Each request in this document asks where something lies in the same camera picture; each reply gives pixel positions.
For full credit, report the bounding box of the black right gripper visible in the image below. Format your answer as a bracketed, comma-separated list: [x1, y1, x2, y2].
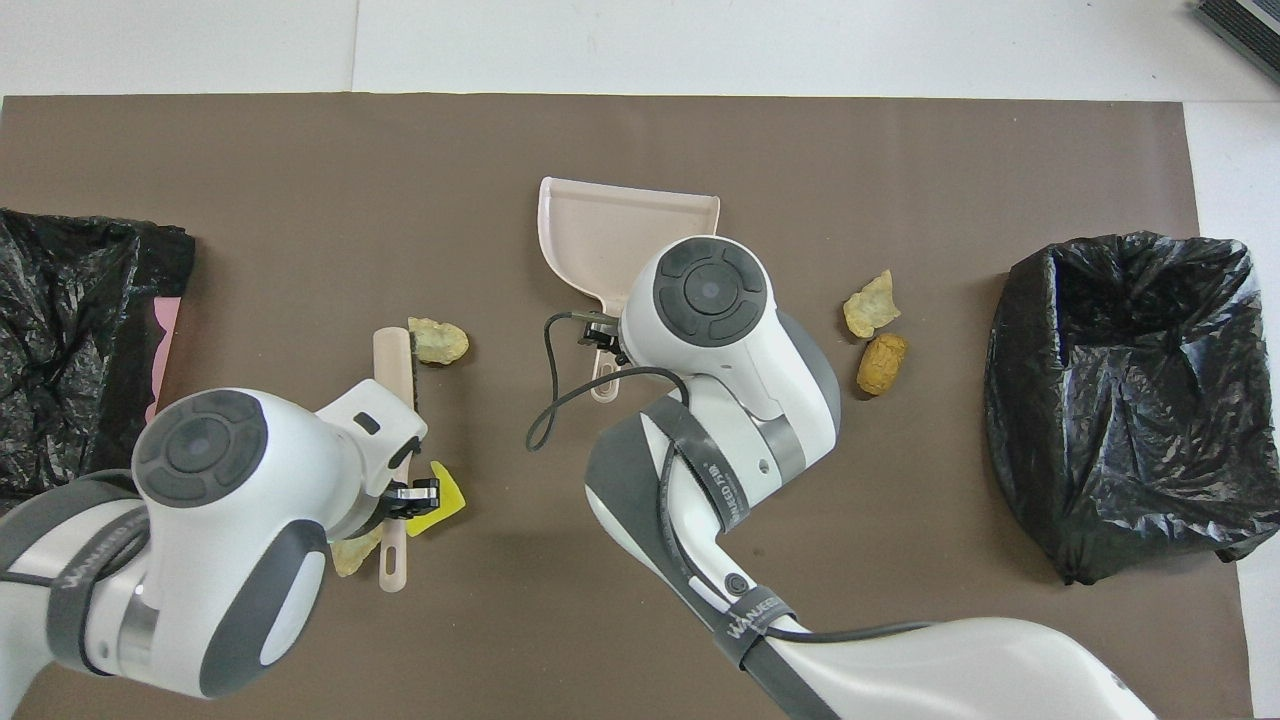
[395, 312, 626, 516]

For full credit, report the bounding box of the notched yellow sponge piece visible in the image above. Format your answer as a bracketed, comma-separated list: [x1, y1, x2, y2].
[404, 460, 468, 538]

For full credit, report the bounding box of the pale foam scrap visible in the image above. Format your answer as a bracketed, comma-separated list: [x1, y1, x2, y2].
[330, 522, 386, 579]
[843, 270, 902, 339]
[408, 317, 470, 366]

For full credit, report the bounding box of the beige hand brush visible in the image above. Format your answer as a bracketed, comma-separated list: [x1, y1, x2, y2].
[372, 326, 419, 594]

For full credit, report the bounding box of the beige plastic dustpan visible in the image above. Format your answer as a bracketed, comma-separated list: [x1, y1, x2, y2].
[538, 177, 721, 403]

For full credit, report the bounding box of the brown nugget toy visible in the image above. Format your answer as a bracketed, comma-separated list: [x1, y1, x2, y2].
[857, 333, 910, 397]

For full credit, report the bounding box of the pink bin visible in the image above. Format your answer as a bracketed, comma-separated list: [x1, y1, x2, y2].
[145, 296, 183, 426]

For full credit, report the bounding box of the flat black trash bag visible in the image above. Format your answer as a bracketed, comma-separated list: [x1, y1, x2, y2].
[0, 208, 197, 526]

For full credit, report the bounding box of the tall black bag bin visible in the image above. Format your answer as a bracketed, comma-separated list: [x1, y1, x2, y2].
[985, 231, 1280, 586]

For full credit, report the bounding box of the brown table mat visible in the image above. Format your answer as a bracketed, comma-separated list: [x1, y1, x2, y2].
[0, 93, 1256, 720]

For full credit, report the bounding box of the dark grey ribbed box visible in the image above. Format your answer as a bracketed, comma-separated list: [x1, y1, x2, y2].
[1195, 0, 1280, 86]

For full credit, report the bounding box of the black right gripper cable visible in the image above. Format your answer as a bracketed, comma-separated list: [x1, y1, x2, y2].
[527, 312, 936, 641]

